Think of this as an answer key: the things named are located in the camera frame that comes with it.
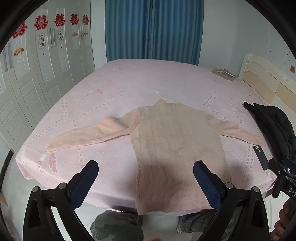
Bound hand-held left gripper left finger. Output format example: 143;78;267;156
23;160;99;241

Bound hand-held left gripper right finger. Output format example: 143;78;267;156
193;160;271;241

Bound beige knit sweater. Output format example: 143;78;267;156
46;98;266;215

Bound person's right hand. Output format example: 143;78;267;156
269;199;296;241

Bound black padded jacket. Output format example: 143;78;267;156
243;101;296;160

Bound person's camouflage pants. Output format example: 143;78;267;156
90;209;242;241

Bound pink bed cover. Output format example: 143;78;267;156
15;58;279;209

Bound cream wooden headboard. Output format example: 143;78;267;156
238;53;296;112

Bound white wardrobe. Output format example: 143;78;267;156
0;0;96;153

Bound blue curtain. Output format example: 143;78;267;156
105;0;204;66

